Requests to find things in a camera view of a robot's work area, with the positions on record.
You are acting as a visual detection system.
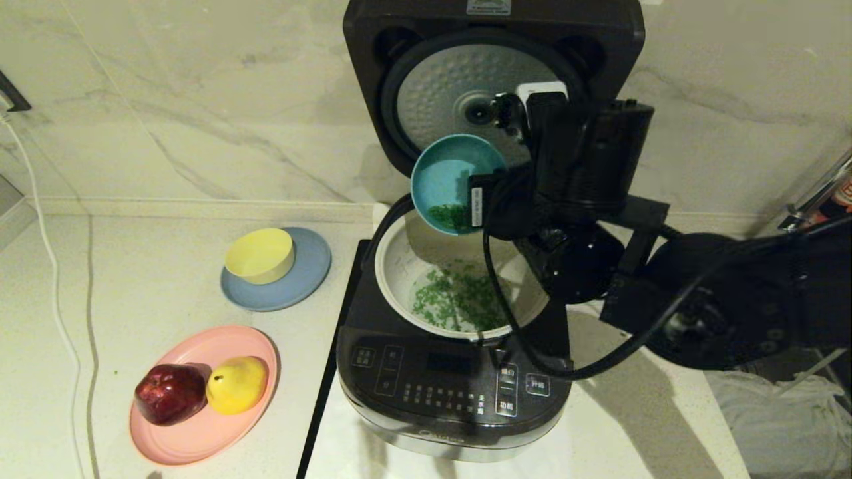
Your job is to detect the teal bowl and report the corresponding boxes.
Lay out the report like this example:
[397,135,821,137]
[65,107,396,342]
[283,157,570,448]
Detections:
[411,134,509,236]

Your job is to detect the chopped green vegetables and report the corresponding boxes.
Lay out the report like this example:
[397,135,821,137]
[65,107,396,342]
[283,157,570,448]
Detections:
[411,203,515,333]

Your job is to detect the black rice cooker lid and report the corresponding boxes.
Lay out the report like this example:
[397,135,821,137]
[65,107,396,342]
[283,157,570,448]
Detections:
[343,0,646,180]

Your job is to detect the white inner pot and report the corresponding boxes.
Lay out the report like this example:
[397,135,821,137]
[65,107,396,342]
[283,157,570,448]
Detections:
[375,210,550,341]

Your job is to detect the black rice cooker base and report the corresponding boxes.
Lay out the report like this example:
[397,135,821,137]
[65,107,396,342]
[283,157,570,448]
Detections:
[336,193,573,463]

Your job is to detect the yellow bowl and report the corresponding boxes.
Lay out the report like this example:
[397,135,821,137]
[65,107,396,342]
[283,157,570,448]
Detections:
[224,228,296,286]

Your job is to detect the blue plate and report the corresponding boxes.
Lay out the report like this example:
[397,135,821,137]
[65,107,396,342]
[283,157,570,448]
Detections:
[220,228,332,313]

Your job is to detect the yellow pear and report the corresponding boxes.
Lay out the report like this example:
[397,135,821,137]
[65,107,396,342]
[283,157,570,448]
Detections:
[206,356,270,416]

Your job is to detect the chrome faucet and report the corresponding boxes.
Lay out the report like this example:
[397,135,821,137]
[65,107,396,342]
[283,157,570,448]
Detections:
[779,150,852,232]

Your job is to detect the white crumpled cloth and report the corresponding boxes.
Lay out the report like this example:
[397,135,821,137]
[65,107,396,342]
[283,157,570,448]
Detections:
[706,369,852,479]

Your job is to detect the red apple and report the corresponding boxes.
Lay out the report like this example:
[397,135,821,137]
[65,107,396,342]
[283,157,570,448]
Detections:
[134,363,208,426]

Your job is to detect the pink plate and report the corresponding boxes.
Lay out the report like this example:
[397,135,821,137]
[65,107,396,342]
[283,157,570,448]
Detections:
[130,325,280,466]

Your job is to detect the black camera bracket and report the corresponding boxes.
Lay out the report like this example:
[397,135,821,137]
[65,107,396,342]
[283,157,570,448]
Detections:
[494,92,590,170]

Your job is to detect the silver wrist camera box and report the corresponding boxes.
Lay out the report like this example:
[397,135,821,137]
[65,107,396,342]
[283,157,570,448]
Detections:
[516,81,569,112]

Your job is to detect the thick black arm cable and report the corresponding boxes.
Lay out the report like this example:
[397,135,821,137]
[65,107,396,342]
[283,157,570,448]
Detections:
[483,216,852,381]

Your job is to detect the white cable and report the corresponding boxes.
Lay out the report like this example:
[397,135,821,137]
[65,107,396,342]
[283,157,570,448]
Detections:
[0,113,87,479]

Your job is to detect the black wall socket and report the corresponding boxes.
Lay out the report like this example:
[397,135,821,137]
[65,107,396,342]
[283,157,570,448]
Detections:
[0,70,32,114]

